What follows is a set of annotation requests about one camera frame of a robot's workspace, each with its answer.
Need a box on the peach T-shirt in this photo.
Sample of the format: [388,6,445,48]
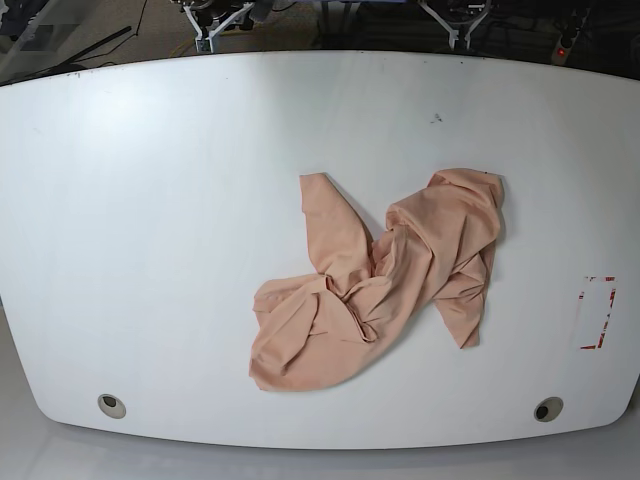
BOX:
[249,169,504,392]

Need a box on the left white robot stand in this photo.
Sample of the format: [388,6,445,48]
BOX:
[174,0,256,53]

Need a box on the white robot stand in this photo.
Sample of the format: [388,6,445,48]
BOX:
[418,0,493,51]
[174,0,256,53]

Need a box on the right white robot stand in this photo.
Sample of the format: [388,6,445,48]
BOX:
[418,0,493,51]

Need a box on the left table grommet hole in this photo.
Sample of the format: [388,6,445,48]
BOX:
[97,394,126,419]

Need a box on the table grommet hole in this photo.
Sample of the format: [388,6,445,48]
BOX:
[533,397,564,423]
[97,394,126,419]

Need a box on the red tape rectangle marking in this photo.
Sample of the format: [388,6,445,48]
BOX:
[574,276,617,351]

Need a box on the right table grommet hole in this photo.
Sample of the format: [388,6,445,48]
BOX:
[533,397,564,423]

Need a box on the power strip with red light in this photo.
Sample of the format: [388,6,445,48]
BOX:
[551,9,588,66]

